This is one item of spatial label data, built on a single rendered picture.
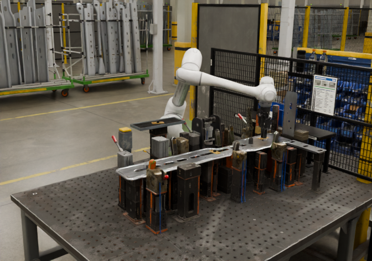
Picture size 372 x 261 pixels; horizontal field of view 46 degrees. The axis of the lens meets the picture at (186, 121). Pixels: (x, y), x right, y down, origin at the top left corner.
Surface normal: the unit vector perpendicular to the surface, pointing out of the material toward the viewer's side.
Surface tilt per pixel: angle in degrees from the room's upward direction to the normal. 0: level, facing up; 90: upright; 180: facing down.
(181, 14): 90
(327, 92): 90
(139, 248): 0
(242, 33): 90
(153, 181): 90
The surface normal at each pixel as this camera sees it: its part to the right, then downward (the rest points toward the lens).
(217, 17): -0.76, 0.14
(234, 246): 0.02, -0.97
